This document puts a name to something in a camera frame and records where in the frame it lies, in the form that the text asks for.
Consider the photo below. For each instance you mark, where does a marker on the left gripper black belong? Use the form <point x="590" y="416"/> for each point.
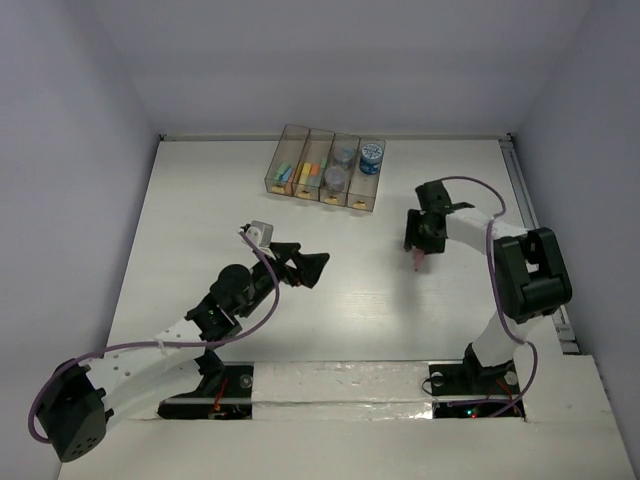
<point x="288" y="263"/>

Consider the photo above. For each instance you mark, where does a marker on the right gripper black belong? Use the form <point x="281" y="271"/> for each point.
<point x="413" y="217"/>

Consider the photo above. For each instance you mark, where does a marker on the pink highlighter marker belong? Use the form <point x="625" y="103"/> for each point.
<point x="418" y="257"/>

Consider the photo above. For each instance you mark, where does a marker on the blue correction tape pen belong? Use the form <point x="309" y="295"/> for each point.
<point x="286" y="176"/>

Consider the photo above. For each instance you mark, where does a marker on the blue round clip jar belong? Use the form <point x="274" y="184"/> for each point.
<point x="371" y="156"/>

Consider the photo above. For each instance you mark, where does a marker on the yellow highlighter marker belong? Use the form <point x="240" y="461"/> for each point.
<point x="303" y="178"/>

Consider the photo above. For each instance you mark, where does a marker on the green correction tape pen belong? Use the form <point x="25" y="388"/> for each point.
<point x="282" y="171"/>

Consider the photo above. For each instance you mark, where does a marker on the clear jar colourful clips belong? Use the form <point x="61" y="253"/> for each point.
<point x="342" y="156"/>

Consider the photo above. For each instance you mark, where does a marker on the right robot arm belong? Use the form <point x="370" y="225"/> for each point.
<point x="528" y="276"/>

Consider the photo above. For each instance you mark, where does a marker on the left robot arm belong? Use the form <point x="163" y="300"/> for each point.
<point x="88" y="395"/>

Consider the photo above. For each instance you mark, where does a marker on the smoked drawer box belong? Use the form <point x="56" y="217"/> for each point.
<point x="288" y="149"/>
<point x="362" y="191"/>
<point x="332" y="197"/>
<point x="317" y="146"/>

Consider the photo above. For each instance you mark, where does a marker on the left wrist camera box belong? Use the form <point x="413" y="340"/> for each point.
<point x="260" y="233"/>

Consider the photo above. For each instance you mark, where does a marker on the silver foil front rail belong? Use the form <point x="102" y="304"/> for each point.
<point x="340" y="391"/>

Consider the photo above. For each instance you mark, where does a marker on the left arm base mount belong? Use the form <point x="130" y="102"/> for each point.
<point x="224" y="393"/>

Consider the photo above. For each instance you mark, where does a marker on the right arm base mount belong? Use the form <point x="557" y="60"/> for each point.
<point x="466" y="390"/>

